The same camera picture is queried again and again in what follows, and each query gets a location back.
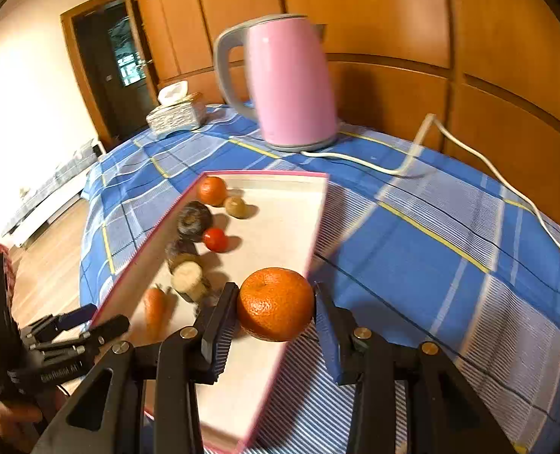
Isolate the small orange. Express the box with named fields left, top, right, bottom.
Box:
left=236, top=267, right=315, bottom=342

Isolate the person's left hand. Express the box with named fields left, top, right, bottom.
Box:
left=0, top=378, right=70, bottom=454

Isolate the red cherry tomato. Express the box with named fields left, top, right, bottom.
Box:
left=203, top=227, right=228, bottom=252

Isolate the pink electric kettle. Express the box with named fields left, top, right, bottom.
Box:
left=212, top=13, right=340, bottom=153

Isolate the large orange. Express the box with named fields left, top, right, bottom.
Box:
left=196, top=176, right=228, bottom=207

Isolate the wooden panelled wardrobe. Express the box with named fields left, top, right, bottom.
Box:
left=119, top=0, right=560, bottom=242

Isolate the white tissue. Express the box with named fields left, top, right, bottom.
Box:
left=158, top=82, right=189, bottom=105

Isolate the white bench with plaid cushion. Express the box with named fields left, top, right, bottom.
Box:
left=0, top=138, right=106, bottom=248

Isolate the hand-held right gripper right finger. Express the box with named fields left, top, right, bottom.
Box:
left=314, top=282, right=517, bottom=454

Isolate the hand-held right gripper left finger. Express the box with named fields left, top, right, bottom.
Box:
left=31, top=282, right=240, bottom=454

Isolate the white power cord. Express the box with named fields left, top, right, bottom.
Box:
left=301, top=113, right=560, bottom=285

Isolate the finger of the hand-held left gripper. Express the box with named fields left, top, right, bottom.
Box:
left=22, top=303, right=97, bottom=341
left=31, top=314, right=130, bottom=353

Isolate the silver embossed tissue box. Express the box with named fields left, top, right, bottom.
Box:
left=146, top=93, right=207, bottom=139

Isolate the dark wooden door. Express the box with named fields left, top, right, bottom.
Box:
left=61, top=0, right=160, bottom=149

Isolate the orange carrot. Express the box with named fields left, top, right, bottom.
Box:
left=144, top=285, right=169, bottom=336

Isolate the small yellow potato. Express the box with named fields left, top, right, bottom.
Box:
left=223, top=196, right=253, bottom=219

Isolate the pink-edged white tray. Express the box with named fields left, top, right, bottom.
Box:
left=88, top=170, right=330, bottom=452

